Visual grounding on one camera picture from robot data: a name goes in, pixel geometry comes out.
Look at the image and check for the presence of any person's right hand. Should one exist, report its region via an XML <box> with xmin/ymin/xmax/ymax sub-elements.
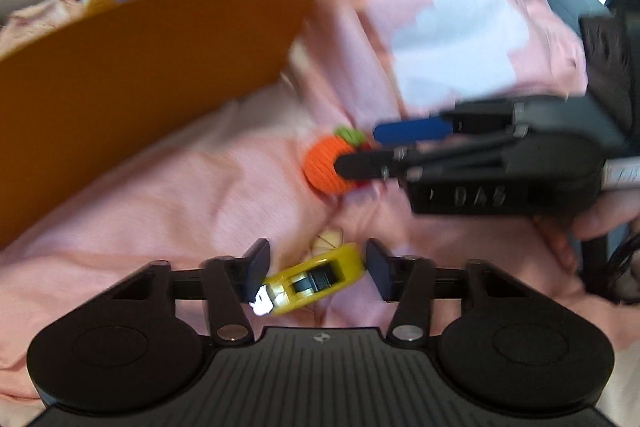
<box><xmin>537</xmin><ymin>187</ymin><xmax>640</xmax><ymax>304</ymax></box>

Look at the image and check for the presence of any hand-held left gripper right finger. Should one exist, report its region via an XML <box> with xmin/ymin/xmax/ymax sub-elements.
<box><xmin>365</xmin><ymin>238</ymin><xmax>544</xmax><ymax>344</ymax></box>

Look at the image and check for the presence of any orange cardboard box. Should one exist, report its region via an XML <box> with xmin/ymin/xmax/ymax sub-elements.
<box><xmin>0</xmin><ymin>0</ymin><xmax>327</xmax><ymax>251</ymax></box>

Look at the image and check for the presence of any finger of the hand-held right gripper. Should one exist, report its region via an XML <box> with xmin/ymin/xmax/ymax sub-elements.
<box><xmin>333</xmin><ymin>142</ymin><xmax>511</xmax><ymax>184</ymax></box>
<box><xmin>372</xmin><ymin>99</ymin><xmax>528</xmax><ymax>146</ymax></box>

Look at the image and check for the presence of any pink fabric pouch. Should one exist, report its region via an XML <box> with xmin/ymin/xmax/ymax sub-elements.
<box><xmin>0</xmin><ymin>0</ymin><xmax>92</xmax><ymax>58</ymax></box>

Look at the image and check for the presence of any black cable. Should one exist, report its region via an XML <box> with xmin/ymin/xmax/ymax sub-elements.
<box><xmin>600</xmin><ymin>231</ymin><xmax>640</xmax><ymax>305</ymax></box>

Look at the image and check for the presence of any pink printed blanket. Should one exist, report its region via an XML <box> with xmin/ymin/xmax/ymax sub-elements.
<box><xmin>0</xmin><ymin>0</ymin><xmax>640</xmax><ymax>427</ymax></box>

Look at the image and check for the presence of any orange crochet pumpkin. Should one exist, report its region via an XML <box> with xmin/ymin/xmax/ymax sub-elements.
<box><xmin>302</xmin><ymin>126</ymin><xmax>375</xmax><ymax>196</ymax></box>

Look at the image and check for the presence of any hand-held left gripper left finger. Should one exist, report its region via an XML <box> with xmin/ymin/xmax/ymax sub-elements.
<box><xmin>111</xmin><ymin>238</ymin><xmax>272</xmax><ymax>347</ymax></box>

